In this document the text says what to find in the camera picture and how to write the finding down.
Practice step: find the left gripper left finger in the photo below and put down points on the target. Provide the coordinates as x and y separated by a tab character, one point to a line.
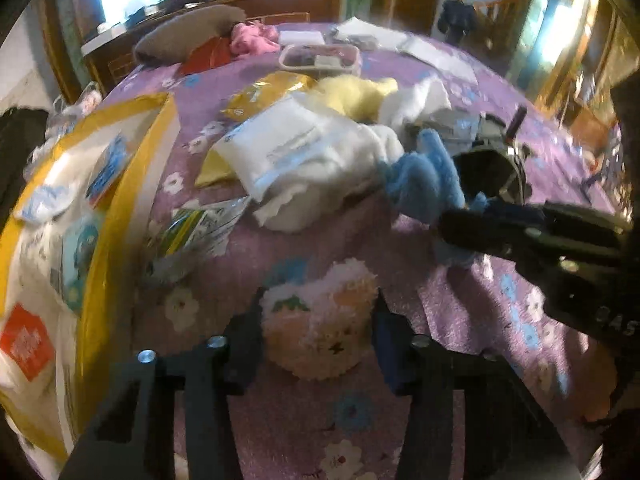
207	375

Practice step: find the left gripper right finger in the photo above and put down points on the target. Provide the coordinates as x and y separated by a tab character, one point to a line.
415	365

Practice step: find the pink bear plush pad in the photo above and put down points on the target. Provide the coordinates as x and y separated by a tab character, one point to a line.
320	329

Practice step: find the lemon print tissue pack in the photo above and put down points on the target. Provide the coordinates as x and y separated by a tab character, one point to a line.
189	237

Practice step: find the blue fuzzy cloth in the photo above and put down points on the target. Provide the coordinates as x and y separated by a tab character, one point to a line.
424	184

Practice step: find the red label tissue pack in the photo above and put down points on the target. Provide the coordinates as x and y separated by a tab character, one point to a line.
27	352

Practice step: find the blue print wipes packet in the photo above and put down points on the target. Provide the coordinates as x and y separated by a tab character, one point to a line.
110	166

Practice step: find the silver foil packet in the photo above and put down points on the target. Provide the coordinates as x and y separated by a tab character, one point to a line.
279	139

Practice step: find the yellow fuzzy cloth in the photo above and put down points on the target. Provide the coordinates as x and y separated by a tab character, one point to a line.
354	97

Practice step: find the yellow snack packet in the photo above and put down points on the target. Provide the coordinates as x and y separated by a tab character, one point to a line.
264	92

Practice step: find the black electric motor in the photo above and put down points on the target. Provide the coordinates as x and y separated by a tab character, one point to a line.
494	164

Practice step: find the light blue bear pack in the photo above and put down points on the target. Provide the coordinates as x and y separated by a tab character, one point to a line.
78	245

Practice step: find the white fuzzy cloth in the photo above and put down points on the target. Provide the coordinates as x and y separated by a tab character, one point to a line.
348	167

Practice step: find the yellow-edged white foam box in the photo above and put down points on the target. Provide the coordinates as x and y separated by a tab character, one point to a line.
87	345

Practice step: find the purple floral tablecloth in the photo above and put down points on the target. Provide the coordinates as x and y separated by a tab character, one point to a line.
351	426

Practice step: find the white paper sheets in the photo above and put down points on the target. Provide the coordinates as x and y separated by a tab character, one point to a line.
401	42

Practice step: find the person in dark clothes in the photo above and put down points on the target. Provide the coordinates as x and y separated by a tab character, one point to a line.
458	18

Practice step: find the clear plastic bags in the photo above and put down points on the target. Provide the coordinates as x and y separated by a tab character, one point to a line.
63	117

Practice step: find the clear plastic container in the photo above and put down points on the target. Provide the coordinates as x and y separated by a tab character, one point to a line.
321	59

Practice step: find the red cloth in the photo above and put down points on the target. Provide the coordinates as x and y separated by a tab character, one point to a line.
213	54

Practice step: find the wooden cabinet counter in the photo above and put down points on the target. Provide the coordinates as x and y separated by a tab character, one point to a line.
110	56

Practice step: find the brown fuzzy cushion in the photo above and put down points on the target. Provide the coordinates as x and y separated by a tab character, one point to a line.
173	41

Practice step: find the pink plush cloth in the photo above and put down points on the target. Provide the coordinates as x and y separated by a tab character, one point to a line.
253	38

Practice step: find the white rectangular box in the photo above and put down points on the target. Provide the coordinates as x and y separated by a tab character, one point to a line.
301	37

